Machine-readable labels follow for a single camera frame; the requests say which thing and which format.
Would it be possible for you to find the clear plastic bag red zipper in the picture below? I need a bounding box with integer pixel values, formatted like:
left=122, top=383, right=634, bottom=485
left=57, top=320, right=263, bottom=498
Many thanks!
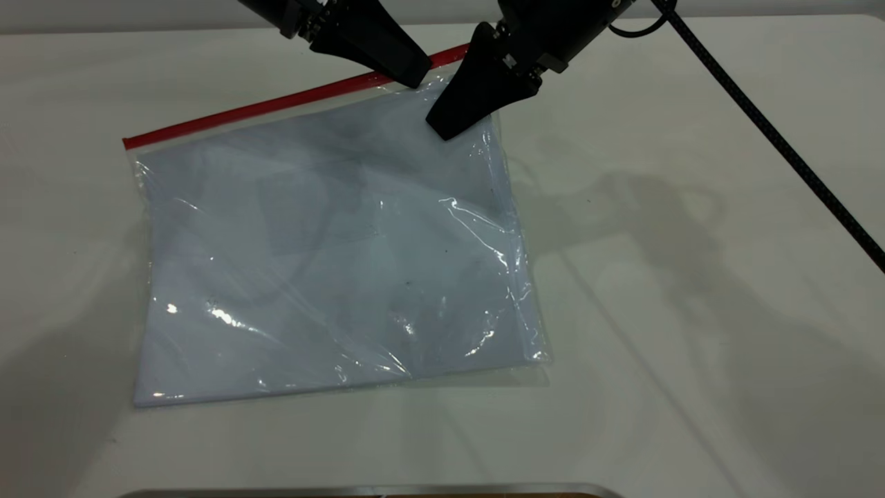
left=122, top=43, right=552, bottom=409

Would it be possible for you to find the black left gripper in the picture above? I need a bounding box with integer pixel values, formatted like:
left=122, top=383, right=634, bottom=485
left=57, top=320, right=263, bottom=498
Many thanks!
left=239, top=0, right=434, bottom=90

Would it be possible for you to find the black braided cable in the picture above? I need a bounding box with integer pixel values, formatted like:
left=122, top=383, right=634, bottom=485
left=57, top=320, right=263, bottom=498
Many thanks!
left=608, top=0, right=885, bottom=275

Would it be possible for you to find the silver metal frame edge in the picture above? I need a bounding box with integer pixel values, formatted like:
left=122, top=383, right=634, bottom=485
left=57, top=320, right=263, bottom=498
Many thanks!
left=118, top=482, right=624, bottom=498

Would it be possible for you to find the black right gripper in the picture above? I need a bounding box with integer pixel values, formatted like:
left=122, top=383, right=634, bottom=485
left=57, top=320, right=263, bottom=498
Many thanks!
left=425, top=0, right=634, bottom=142

